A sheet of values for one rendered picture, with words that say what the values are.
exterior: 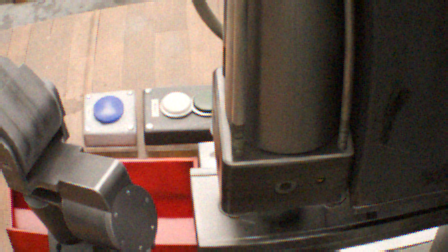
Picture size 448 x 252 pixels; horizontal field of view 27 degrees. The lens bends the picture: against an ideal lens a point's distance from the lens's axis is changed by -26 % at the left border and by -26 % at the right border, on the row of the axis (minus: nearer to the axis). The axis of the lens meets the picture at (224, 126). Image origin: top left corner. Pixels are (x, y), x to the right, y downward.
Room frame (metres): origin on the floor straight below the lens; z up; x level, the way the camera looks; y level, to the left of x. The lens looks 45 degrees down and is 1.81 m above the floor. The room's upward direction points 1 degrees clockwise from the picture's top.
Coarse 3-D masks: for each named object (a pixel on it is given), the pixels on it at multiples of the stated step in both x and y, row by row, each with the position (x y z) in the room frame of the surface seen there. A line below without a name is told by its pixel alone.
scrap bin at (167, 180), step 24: (144, 168) 0.79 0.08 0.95; (168, 168) 0.79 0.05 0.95; (168, 192) 0.79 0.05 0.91; (24, 216) 0.73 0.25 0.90; (168, 216) 0.76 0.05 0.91; (192, 216) 0.77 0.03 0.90; (24, 240) 0.66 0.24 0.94; (48, 240) 0.66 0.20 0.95; (168, 240) 0.73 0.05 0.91; (192, 240) 0.73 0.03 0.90
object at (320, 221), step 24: (192, 168) 0.58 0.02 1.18; (192, 192) 0.56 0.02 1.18; (216, 192) 0.56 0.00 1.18; (216, 216) 0.53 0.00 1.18; (264, 216) 0.53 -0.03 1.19; (288, 216) 0.53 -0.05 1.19; (312, 216) 0.53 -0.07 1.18; (336, 216) 0.54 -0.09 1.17; (360, 216) 0.54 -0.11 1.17; (384, 216) 0.53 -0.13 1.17; (408, 216) 0.52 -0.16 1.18; (432, 216) 0.52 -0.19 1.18; (216, 240) 0.51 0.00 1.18; (240, 240) 0.51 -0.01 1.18; (264, 240) 0.51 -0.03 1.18; (288, 240) 0.51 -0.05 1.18; (312, 240) 0.51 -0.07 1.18; (336, 240) 0.51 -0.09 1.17; (360, 240) 0.51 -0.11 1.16
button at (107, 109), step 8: (112, 96) 0.91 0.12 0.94; (96, 104) 0.90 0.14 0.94; (104, 104) 0.89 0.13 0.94; (112, 104) 0.89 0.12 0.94; (120, 104) 0.89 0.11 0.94; (96, 112) 0.88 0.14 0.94; (104, 112) 0.88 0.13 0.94; (112, 112) 0.88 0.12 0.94; (120, 112) 0.88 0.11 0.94; (104, 120) 0.87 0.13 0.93; (112, 120) 0.87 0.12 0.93
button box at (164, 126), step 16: (144, 96) 0.92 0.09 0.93; (160, 96) 0.91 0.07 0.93; (192, 96) 0.91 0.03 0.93; (144, 112) 0.89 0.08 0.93; (160, 112) 0.89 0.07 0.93; (192, 112) 0.89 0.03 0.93; (144, 128) 0.87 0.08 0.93; (160, 128) 0.87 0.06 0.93; (176, 128) 0.87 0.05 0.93; (192, 128) 0.87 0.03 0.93; (208, 128) 0.87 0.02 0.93; (160, 144) 0.86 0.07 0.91; (176, 144) 0.87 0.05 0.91; (192, 144) 0.87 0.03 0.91
